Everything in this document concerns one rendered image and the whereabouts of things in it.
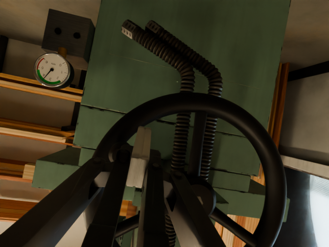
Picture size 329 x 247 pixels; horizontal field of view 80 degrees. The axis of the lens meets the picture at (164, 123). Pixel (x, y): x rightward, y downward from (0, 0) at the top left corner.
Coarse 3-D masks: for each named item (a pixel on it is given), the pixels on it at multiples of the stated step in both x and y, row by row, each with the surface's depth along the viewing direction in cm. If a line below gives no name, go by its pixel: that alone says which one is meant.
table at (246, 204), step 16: (48, 160) 42; (64, 160) 45; (48, 176) 42; (64, 176) 42; (128, 192) 44; (224, 192) 47; (240, 192) 48; (256, 192) 49; (224, 208) 37; (240, 208) 48; (256, 208) 48
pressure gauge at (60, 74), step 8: (64, 48) 38; (40, 56) 35; (48, 56) 36; (56, 56) 36; (64, 56) 38; (40, 64) 35; (48, 64) 36; (56, 64) 36; (64, 64) 36; (40, 72) 35; (56, 72) 36; (64, 72) 36; (72, 72) 38; (40, 80) 35; (48, 80) 36; (56, 80) 36; (64, 80) 36; (72, 80) 39; (56, 88) 37
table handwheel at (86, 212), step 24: (168, 96) 26; (192, 96) 26; (216, 96) 28; (120, 120) 26; (144, 120) 26; (240, 120) 27; (192, 144) 28; (264, 144) 28; (168, 168) 39; (192, 168) 27; (264, 168) 29; (216, 216) 27; (264, 216) 29; (264, 240) 28
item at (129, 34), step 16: (128, 32) 34; (144, 32) 34; (160, 32) 34; (160, 48) 33; (176, 48) 34; (176, 64) 33; (192, 64) 34; (208, 64) 33; (192, 80) 32; (176, 128) 33; (208, 128) 33; (176, 144) 33; (208, 144) 33; (176, 160) 33; (208, 160) 34; (208, 176) 35
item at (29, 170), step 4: (28, 164) 56; (32, 164) 57; (24, 168) 55; (28, 168) 56; (32, 168) 56; (24, 172) 55; (28, 172) 56; (32, 172) 56; (24, 176) 55; (28, 176) 56; (32, 176) 56
